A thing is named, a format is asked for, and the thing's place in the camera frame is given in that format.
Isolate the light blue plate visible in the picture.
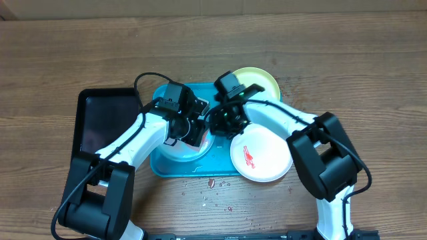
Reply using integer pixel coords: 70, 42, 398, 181
155, 130, 215, 162

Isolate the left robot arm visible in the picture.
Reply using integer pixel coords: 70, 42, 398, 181
51, 97, 209, 239

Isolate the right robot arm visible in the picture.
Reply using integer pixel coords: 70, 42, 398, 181
207, 83, 370, 239

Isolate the black tray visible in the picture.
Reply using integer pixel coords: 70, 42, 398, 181
71, 88, 139, 155

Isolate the white plate with red stain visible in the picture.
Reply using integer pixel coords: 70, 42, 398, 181
230, 123, 292, 183

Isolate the yellow-green plate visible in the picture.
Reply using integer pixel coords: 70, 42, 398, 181
233, 67, 282, 101

